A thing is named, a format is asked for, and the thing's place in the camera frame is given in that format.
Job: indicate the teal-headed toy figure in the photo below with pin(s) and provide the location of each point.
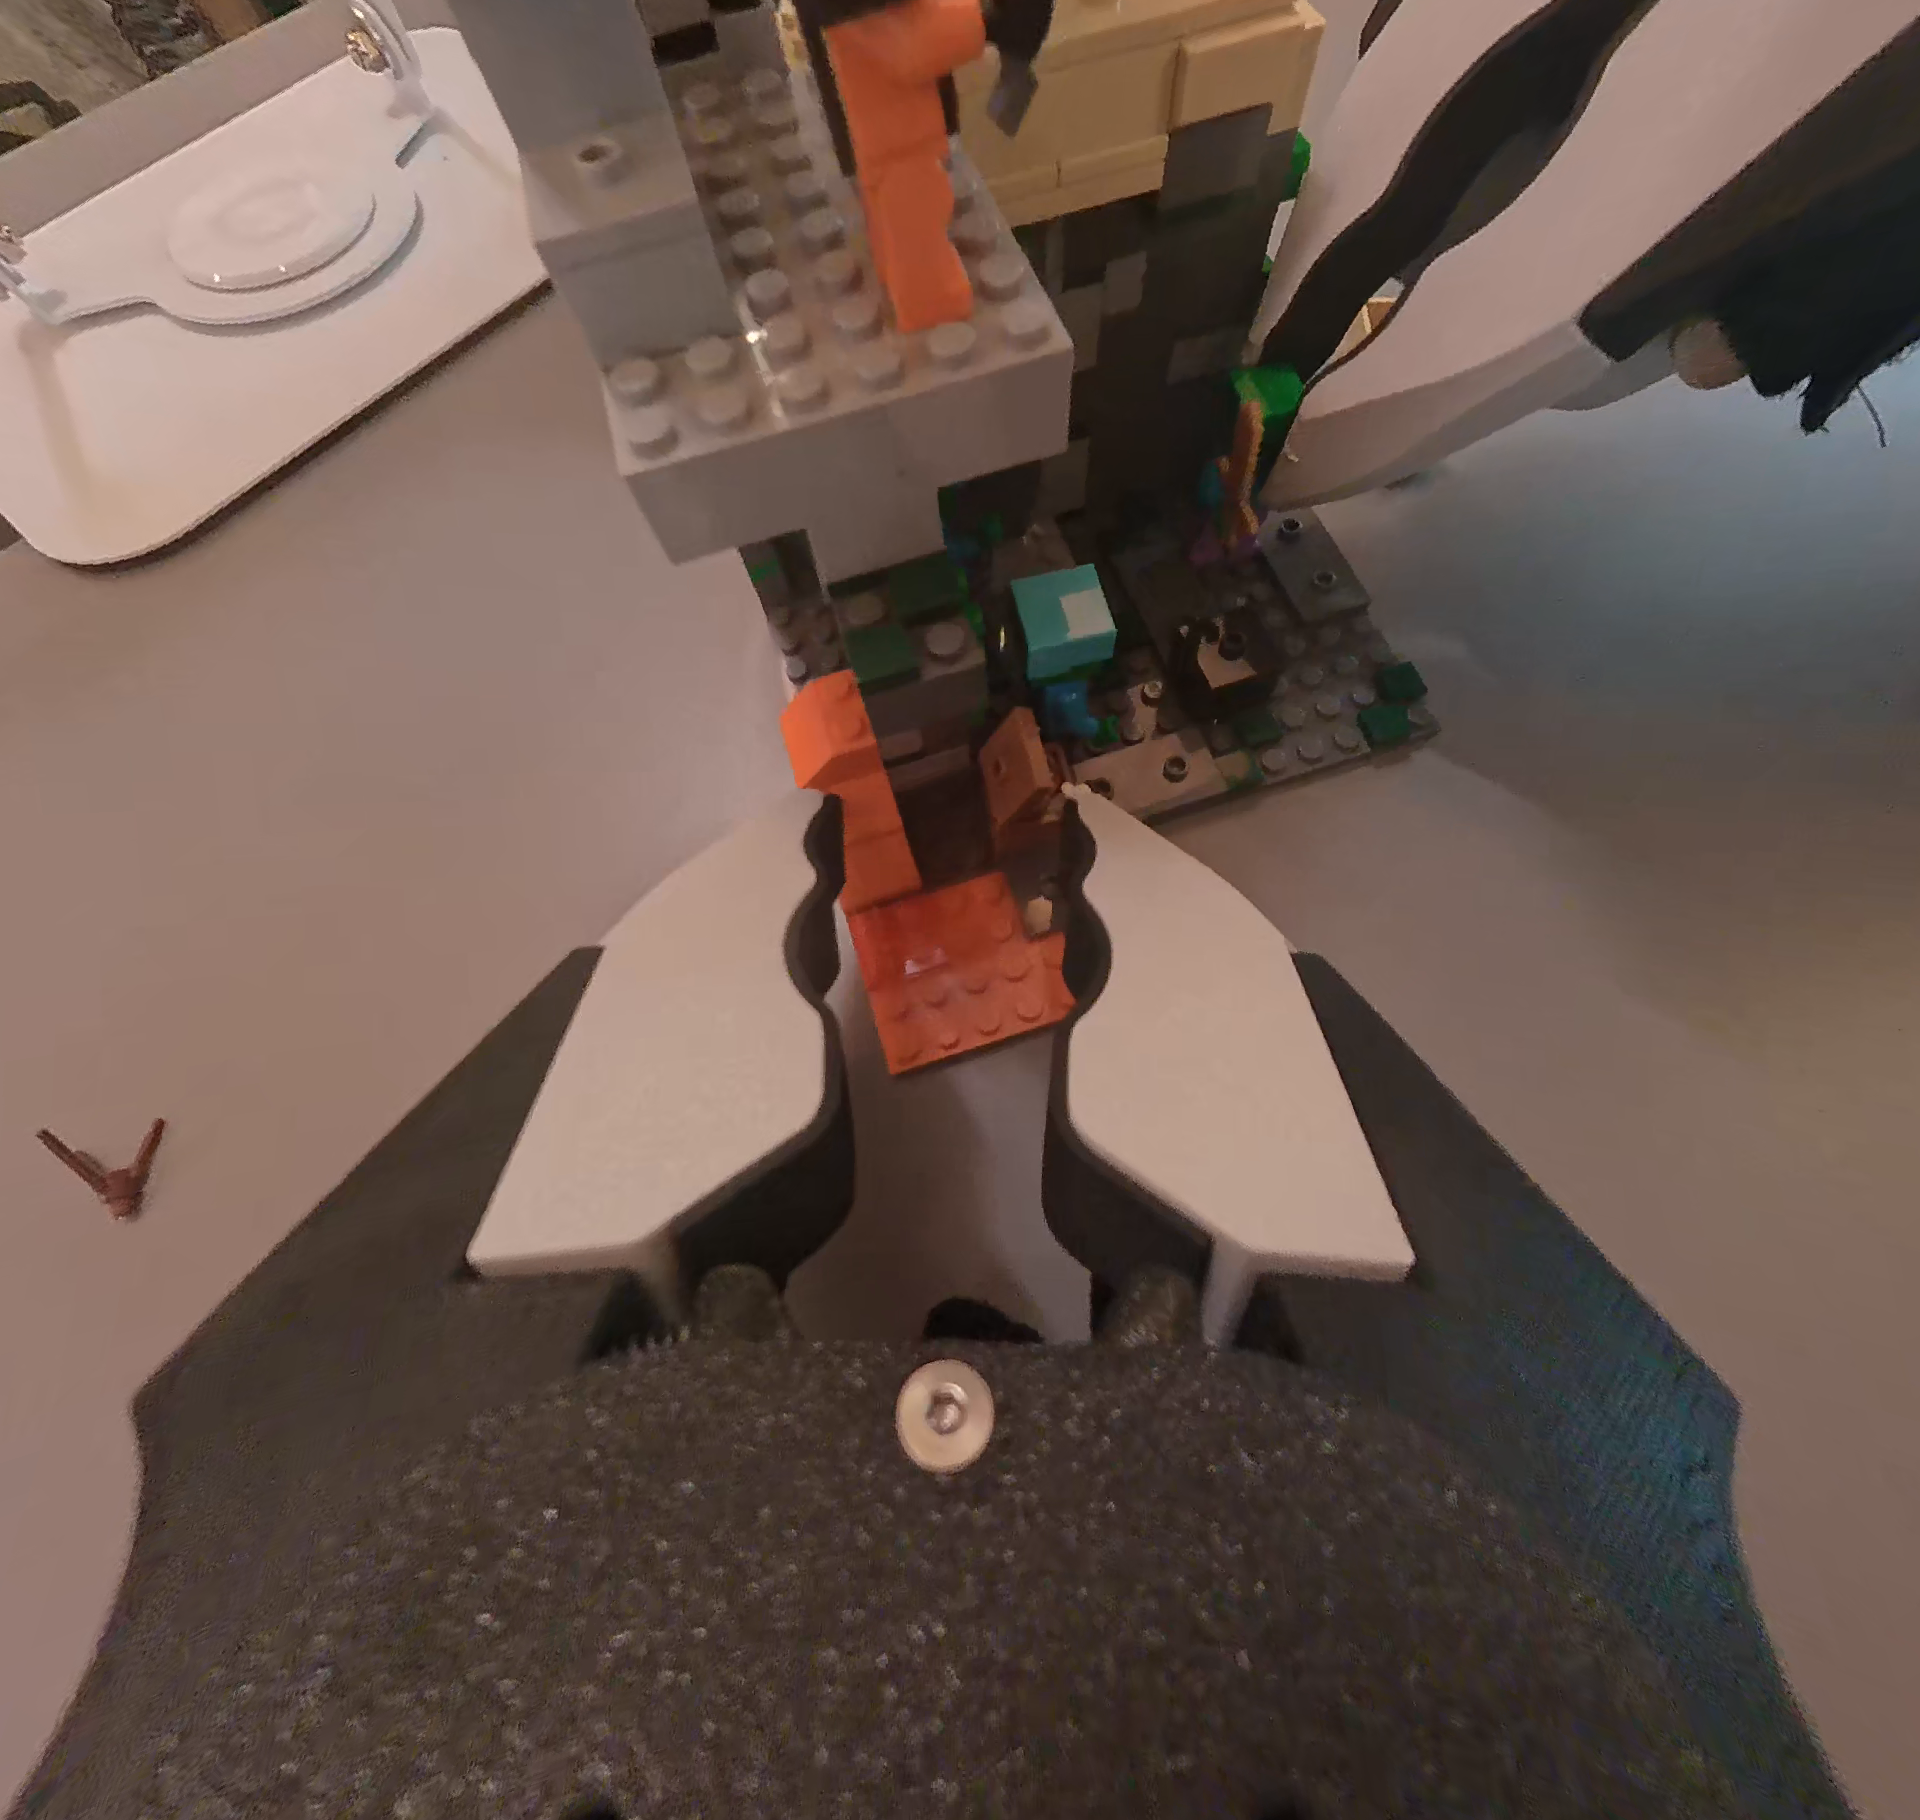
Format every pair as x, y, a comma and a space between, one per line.
1061, 624

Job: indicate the orange toy sword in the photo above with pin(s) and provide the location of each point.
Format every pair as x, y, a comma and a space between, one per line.
1245, 479

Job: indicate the green-headed toy zombie figure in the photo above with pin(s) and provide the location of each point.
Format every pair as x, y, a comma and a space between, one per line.
1269, 389

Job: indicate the brown toy twig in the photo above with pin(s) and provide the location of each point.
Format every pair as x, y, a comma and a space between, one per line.
108, 1175

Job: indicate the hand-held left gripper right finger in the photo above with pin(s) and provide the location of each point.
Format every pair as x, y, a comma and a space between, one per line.
1214, 1086

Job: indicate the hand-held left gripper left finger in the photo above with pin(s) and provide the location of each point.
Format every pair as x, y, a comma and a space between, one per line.
676, 1086

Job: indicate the grey toy axe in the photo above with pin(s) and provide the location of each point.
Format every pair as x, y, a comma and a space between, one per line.
1020, 36

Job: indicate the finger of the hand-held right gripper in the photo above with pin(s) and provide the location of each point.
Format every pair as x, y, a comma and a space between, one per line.
1394, 80
1500, 351

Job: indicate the white book stand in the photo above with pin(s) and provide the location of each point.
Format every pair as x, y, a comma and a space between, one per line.
225, 351

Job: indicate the toy brick building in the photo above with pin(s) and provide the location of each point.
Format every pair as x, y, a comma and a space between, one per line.
841, 442

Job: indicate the orange toy minifigure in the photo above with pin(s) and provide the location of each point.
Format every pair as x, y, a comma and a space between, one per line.
901, 156

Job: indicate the person's right hand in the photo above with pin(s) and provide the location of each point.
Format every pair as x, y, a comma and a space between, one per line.
1702, 354

